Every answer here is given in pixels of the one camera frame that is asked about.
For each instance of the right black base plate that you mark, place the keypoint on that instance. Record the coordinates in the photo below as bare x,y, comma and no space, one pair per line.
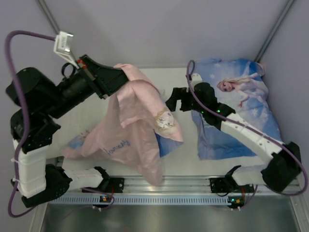
224,186

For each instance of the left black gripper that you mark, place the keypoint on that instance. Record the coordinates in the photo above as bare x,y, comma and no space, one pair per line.
92,76

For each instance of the right aluminium frame post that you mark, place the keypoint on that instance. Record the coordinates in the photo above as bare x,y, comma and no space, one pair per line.
274,29

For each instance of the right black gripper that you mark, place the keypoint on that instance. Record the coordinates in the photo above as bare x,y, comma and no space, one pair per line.
184,99

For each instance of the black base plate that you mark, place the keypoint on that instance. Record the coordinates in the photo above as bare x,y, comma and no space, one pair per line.
115,185
224,186

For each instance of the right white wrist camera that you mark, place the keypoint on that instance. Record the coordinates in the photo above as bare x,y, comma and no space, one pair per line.
195,78

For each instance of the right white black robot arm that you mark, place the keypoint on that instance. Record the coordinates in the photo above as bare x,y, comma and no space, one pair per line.
281,162

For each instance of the aluminium frame post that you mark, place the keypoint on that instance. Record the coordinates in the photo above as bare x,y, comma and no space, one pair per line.
48,15
274,29

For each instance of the left aluminium frame post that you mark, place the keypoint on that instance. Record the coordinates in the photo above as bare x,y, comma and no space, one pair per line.
48,15

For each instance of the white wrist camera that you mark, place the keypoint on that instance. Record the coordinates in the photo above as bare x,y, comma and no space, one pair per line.
62,47
195,78

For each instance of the pink pillowcase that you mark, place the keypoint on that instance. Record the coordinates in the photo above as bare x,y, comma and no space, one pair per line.
137,131

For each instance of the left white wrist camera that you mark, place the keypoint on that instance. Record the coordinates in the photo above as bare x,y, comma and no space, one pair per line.
62,47

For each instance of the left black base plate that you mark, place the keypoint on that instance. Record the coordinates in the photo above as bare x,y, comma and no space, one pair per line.
115,185

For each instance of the blue Elsa pillow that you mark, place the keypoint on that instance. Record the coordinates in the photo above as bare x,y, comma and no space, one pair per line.
238,84

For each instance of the aluminium mounting rail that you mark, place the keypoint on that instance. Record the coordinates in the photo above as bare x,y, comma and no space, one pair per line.
171,185

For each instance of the slotted grey cable duct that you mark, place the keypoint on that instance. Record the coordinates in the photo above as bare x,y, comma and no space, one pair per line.
83,199

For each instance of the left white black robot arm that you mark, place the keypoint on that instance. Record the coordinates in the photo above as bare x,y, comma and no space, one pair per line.
37,181

